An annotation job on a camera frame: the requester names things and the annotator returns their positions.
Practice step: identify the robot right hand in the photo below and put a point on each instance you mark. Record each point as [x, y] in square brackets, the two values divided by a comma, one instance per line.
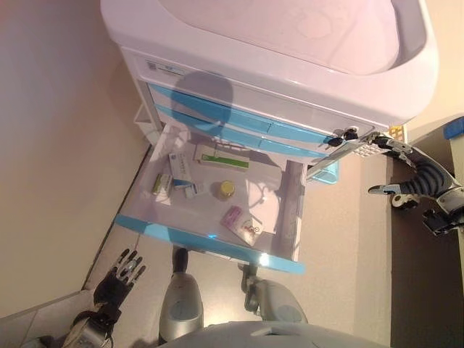
[426, 177]

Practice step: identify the long green white box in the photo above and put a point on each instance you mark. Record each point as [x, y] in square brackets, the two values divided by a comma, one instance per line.
[223, 160]

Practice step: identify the white hospital bed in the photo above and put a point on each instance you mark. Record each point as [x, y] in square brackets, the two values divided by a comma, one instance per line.
[457, 145]

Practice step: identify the large white blue medicine box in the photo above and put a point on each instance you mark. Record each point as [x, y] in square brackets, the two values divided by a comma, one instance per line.
[180, 166]

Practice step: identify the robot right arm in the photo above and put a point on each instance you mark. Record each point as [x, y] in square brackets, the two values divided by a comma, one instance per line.
[451, 197]

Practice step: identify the yellow pill bottle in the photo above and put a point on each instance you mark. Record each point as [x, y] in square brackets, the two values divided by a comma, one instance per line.
[223, 190]

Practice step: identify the yellow sharps container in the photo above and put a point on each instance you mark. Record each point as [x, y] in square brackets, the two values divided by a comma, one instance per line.
[397, 133]

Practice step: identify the white medical cart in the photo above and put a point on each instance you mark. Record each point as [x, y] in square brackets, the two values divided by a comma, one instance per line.
[253, 54]

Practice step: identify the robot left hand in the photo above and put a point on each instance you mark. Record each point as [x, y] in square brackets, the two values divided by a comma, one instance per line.
[110, 290]

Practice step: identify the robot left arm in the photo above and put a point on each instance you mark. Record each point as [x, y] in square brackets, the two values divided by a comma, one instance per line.
[87, 326]

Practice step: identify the blue front cart drawer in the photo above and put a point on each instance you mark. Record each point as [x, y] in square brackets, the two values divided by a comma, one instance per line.
[239, 132]
[250, 117]

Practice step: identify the black cart keys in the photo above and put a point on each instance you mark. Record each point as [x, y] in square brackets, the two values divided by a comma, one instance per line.
[342, 137]

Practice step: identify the teal waste bin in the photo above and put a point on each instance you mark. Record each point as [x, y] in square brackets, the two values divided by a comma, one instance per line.
[326, 174]

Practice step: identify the small green white box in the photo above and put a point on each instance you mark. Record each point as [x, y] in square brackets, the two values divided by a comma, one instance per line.
[162, 184]

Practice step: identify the white perforated basket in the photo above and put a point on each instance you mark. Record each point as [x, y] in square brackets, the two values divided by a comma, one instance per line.
[366, 150]

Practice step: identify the small white blue box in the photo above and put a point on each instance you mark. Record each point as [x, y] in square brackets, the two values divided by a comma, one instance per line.
[194, 190]

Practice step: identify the blue front drawer with medicines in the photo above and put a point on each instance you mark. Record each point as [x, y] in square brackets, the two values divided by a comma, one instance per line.
[203, 232]

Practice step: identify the bed caster wheel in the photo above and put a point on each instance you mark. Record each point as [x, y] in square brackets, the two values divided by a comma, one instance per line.
[404, 203]

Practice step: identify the robot grey torso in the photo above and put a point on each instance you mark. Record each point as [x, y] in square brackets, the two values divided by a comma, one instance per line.
[272, 337]

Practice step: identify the pink pill pack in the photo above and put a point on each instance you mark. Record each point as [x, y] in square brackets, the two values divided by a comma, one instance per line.
[232, 216]

